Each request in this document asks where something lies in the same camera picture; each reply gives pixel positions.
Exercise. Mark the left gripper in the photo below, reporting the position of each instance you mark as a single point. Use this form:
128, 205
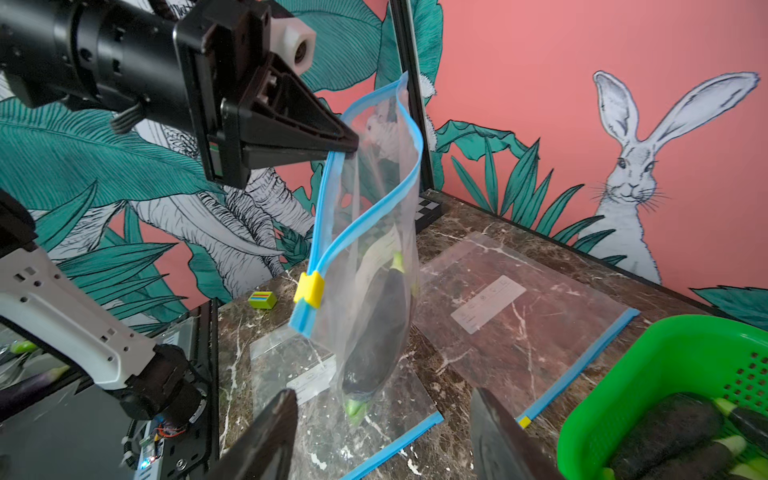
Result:
228, 73

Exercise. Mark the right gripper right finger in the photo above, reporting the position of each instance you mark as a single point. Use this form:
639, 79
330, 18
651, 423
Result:
501, 448

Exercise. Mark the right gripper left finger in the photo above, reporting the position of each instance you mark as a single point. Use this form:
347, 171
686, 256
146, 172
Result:
264, 451

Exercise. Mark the dark purple eggplant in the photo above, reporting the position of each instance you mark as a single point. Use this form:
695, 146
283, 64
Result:
379, 347

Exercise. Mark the clear zip-top bag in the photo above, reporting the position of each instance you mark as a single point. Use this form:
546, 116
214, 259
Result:
511, 325
365, 213
329, 444

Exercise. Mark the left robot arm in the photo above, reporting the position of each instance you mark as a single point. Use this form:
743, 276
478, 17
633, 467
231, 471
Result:
41, 304

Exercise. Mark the small green striped block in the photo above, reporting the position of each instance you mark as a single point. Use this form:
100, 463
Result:
262, 300

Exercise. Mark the black white checkerboard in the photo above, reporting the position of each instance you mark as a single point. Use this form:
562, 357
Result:
428, 211

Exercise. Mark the left black frame post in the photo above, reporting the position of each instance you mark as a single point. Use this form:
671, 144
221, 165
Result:
401, 14

